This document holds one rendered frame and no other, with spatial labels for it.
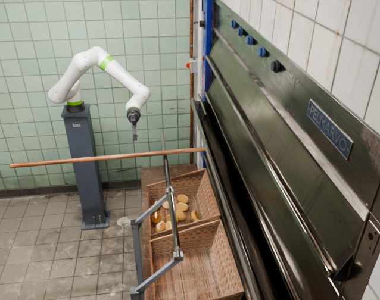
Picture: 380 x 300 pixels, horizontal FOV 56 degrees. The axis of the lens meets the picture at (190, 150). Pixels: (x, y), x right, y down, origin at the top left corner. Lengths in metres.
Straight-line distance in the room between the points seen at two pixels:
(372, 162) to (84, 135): 2.52
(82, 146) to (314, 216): 2.36
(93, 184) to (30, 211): 0.94
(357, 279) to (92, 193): 2.74
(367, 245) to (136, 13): 2.78
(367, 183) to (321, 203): 0.22
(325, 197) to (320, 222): 0.07
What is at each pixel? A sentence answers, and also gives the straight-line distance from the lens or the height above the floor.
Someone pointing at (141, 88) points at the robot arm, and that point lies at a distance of 2.58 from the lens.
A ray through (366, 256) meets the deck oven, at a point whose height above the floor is 1.83.
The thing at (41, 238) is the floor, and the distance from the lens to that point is 3.71.
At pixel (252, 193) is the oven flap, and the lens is 1.62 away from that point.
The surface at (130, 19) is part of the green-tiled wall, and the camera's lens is 3.31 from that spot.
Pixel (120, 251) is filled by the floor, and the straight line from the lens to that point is 3.39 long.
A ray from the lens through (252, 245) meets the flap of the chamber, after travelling 1.47.
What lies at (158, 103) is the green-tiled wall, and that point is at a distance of 3.56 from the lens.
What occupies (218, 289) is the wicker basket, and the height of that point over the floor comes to 0.59.
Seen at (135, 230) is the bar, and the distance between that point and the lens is 2.25.
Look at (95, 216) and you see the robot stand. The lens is 3.59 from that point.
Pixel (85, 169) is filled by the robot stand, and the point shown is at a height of 0.66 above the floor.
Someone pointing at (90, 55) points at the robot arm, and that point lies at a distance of 2.62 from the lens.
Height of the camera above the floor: 2.46
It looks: 32 degrees down
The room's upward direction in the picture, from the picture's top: straight up
